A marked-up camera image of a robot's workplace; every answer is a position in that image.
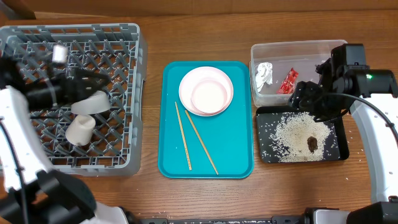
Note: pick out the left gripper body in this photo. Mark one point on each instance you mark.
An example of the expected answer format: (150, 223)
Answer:
(53, 92)

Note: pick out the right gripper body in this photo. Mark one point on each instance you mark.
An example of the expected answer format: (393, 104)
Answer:
(306, 96)

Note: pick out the grey bowl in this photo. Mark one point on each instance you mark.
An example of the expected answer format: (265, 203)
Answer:
(96, 103)

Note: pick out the red snack wrapper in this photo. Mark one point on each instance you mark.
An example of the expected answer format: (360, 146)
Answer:
(288, 84)

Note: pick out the pile of white rice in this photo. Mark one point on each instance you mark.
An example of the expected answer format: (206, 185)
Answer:
(298, 133)

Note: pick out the white paper cup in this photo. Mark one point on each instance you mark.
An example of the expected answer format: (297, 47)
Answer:
(80, 131)

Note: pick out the white tissue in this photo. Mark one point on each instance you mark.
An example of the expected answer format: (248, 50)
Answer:
(264, 75)

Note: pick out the small pink bowl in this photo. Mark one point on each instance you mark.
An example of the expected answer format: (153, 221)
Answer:
(209, 96)

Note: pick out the wooden chopstick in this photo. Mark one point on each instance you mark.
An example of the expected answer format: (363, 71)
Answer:
(201, 142)
(183, 137)

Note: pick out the large white plate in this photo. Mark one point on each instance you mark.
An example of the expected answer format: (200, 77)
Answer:
(197, 75)

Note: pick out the brown food scrap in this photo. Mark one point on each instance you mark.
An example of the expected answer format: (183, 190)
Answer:
(312, 144)

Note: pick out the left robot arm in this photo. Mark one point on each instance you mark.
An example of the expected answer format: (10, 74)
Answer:
(36, 191)

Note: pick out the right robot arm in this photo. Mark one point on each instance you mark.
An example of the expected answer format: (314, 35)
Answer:
(371, 98)

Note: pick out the black waste tray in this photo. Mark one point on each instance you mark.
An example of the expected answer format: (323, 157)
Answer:
(342, 146)

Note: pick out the grey dish rack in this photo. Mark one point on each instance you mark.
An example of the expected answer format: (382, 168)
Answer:
(116, 50)

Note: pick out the clear plastic bin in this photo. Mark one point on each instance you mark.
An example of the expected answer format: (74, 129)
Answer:
(302, 56)

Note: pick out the teal plastic tray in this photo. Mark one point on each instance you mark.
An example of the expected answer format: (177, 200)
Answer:
(228, 136)

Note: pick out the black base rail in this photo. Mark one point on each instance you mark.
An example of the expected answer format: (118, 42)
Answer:
(236, 220)

